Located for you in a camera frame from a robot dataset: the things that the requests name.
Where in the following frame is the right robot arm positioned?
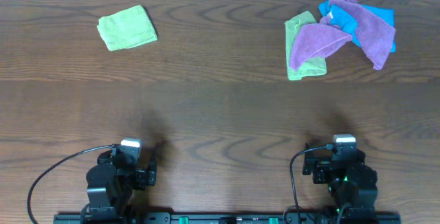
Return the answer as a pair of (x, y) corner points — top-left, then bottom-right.
(302, 142), (379, 223)

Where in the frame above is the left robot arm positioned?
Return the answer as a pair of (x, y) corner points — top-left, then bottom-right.
(80, 144), (157, 223)

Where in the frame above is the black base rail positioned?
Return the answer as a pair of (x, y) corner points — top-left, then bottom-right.
(53, 212), (402, 224)

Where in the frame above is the green cloth right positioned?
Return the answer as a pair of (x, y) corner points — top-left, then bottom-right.
(285, 11), (327, 81)

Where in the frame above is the blue cloth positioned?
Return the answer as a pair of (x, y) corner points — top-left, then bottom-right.
(318, 1), (395, 47)

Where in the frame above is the left black cable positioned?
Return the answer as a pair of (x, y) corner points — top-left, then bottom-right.
(26, 144), (116, 224)

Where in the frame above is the folded green cloth left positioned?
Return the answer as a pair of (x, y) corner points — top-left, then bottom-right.
(97, 5), (157, 52)

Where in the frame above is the purple cloth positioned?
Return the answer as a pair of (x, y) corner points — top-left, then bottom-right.
(329, 0), (396, 70)
(289, 22), (353, 70)

